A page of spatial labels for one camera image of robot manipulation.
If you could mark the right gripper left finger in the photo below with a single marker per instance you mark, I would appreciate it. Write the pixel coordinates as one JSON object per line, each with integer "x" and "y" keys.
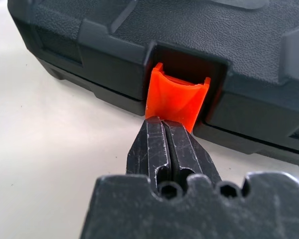
{"x": 149, "y": 149}

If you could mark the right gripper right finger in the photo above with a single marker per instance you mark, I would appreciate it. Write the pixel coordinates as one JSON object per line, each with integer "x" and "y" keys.
{"x": 187, "y": 154}

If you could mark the orange case latch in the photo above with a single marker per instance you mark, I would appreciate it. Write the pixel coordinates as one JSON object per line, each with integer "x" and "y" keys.
{"x": 177, "y": 99}

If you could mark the black plastic tool case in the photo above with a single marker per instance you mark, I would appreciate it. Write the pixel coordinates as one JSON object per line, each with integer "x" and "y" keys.
{"x": 214, "y": 37}

